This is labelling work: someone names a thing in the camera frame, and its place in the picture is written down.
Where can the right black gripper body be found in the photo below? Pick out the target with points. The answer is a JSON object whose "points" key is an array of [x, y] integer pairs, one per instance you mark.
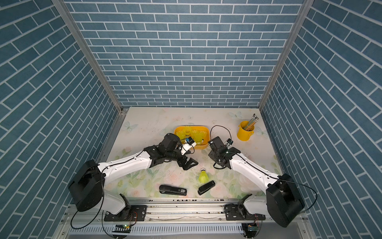
{"points": [[214, 157]]}

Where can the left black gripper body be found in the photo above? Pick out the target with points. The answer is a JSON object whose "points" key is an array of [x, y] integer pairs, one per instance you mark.
{"points": [[175, 156]]}

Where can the yellow plastic storage box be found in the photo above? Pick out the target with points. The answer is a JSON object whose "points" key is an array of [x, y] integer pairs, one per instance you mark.
{"points": [[196, 127]]}

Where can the yellow shuttlecock small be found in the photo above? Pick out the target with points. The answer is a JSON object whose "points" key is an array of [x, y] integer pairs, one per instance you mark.
{"points": [[198, 136]]}

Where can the small black stapler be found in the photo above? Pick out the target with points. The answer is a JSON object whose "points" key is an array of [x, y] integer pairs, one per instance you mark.
{"points": [[206, 187]]}

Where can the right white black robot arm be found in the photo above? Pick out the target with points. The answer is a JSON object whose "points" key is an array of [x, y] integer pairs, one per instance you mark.
{"points": [[282, 202]]}

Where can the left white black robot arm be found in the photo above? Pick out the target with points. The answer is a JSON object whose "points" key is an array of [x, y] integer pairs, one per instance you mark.
{"points": [[87, 187]]}

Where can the yellow pen cup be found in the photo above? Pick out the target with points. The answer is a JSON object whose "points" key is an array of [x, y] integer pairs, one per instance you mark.
{"points": [[243, 134]]}

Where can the large black stapler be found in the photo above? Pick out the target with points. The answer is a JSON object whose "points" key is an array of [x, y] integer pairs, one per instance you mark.
{"points": [[171, 190]]}

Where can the bundle of pencils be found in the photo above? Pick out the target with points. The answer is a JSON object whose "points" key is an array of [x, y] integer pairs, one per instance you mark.
{"points": [[251, 123]]}

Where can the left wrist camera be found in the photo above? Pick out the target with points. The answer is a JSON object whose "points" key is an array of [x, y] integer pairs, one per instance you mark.
{"points": [[189, 144]]}

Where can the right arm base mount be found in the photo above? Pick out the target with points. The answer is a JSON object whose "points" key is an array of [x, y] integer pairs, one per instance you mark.
{"points": [[249, 208]]}

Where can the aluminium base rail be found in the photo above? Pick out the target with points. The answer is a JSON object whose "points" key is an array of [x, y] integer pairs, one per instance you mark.
{"points": [[163, 210]]}

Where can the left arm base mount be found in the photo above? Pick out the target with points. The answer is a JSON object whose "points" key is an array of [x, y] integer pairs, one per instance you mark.
{"points": [[128, 212]]}

